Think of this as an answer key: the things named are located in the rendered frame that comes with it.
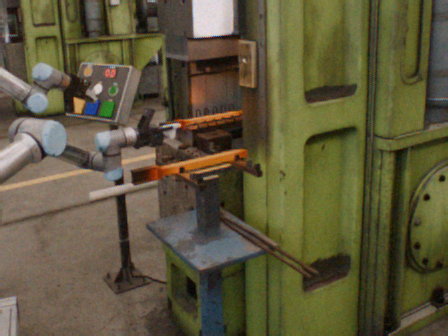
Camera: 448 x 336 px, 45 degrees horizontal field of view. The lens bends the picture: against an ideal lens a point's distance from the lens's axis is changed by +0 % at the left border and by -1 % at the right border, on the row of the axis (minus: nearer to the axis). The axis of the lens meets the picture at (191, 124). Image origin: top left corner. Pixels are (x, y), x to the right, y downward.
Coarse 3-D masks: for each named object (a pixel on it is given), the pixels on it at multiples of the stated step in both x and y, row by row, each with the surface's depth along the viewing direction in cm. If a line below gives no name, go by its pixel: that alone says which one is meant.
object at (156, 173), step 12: (216, 156) 181; (228, 156) 182; (240, 156) 185; (144, 168) 169; (156, 168) 170; (168, 168) 171; (192, 168) 176; (132, 180) 167; (144, 180) 169; (156, 180) 170
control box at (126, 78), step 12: (84, 72) 272; (96, 72) 267; (108, 72) 263; (120, 72) 259; (132, 72) 257; (96, 84) 265; (108, 84) 261; (120, 84) 257; (132, 84) 258; (96, 96) 263; (108, 96) 259; (120, 96) 254; (132, 96) 259; (84, 108) 265; (120, 108) 253; (96, 120) 262; (108, 120) 254; (120, 120) 254
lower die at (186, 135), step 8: (208, 120) 230; (224, 120) 233; (232, 120) 232; (240, 120) 233; (192, 128) 222; (200, 128) 223; (224, 128) 229; (176, 136) 234; (184, 136) 227; (192, 136) 222; (232, 136) 232; (240, 136) 234; (192, 144) 223
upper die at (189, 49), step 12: (168, 36) 225; (180, 36) 216; (216, 36) 218; (228, 36) 221; (168, 48) 227; (180, 48) 218; (192, 48) 213; (204, 48) 216; (216, 48) 219; (228, 48) 222; (192, 60) 214
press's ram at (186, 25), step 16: (160, 0) 226; (176, 0) 214; (192, 0) 204; (208, 0) 207; (224, 0) 211; (160, 16) 228; (176, 16) 216; (192, 16) 205; (208, 16) 208; (224, 16) 212; (160, 32) 231; (176, 32) 218; (192, 32) 207; (208, 32) 210; (224, 32) 213
